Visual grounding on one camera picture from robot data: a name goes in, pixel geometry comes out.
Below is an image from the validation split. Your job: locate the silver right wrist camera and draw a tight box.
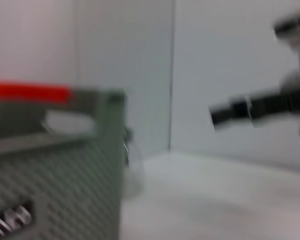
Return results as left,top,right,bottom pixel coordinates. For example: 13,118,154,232
273,6,300,73

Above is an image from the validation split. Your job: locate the grey-green perforated storage bin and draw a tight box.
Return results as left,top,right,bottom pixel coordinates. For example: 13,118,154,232
0,88,128,240

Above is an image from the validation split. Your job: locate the glass teapot with black lid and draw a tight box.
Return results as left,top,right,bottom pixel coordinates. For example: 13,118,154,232
122,126,145,199

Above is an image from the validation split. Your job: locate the orange bin carry handle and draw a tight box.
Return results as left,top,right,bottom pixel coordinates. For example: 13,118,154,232
0,80,74,105

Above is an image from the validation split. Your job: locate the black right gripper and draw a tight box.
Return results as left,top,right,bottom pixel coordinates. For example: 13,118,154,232
208,88,300,133

